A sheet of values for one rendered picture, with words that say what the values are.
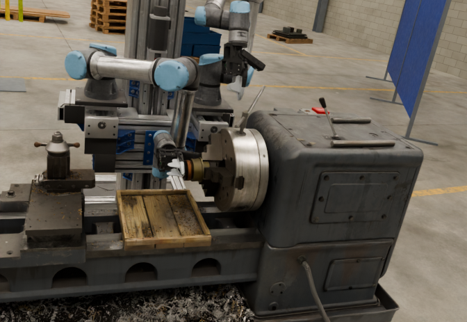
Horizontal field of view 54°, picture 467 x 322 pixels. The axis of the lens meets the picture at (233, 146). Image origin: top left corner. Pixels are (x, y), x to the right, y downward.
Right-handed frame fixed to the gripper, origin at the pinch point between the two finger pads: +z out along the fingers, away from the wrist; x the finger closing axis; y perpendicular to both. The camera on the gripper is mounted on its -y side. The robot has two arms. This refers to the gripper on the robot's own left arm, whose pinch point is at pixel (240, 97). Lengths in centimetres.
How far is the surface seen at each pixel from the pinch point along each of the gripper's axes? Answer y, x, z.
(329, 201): -28, 22, 37
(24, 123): 104, -347, 26
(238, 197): 5.4, 16.3, 35.6
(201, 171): 16.5, 6.9, 27.8
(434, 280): -178, -78, 115
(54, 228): 65, 17, 44
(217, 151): 9.0, 2.3, 21.0
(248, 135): 0.5, 11.0, 14.3
